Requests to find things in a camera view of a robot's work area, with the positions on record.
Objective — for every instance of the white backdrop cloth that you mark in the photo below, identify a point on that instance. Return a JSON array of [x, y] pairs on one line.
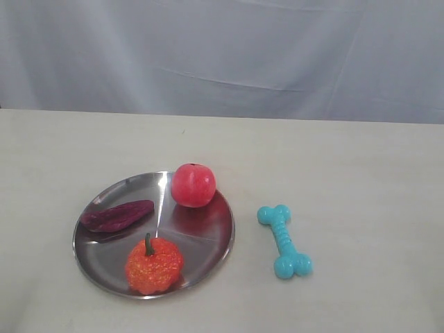
[[329, 60]]

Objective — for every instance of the round stainless steel plate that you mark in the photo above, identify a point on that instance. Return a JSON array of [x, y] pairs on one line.
[[204, 235]]

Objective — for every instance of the turquoise toy bone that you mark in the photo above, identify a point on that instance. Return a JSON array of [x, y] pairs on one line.
[[290, 262]]

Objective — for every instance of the red apple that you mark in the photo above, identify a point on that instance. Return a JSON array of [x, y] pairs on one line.
[[193, 185]]

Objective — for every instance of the purple sweet potato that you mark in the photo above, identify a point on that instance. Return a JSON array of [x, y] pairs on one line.
[[116, 218]]

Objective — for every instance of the orange toy pumpkin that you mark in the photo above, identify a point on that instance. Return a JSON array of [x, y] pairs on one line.
[[153, 265]]

